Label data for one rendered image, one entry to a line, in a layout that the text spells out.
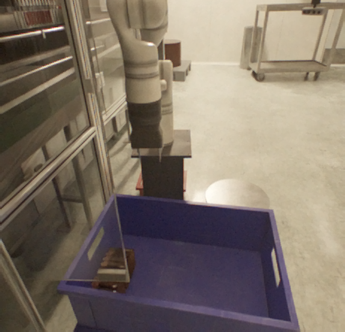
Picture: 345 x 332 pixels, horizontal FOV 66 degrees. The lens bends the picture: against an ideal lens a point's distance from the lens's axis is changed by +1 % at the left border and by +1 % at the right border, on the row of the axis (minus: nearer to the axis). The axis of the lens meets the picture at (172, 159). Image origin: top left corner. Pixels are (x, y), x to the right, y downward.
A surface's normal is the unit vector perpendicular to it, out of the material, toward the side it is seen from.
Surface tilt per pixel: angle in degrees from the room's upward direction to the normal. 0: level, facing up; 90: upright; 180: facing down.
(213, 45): 90
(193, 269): 0
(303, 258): 0
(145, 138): 87
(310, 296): 0
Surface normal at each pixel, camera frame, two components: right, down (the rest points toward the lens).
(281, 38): -0.18, 0.52
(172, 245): -0.02, -0.85
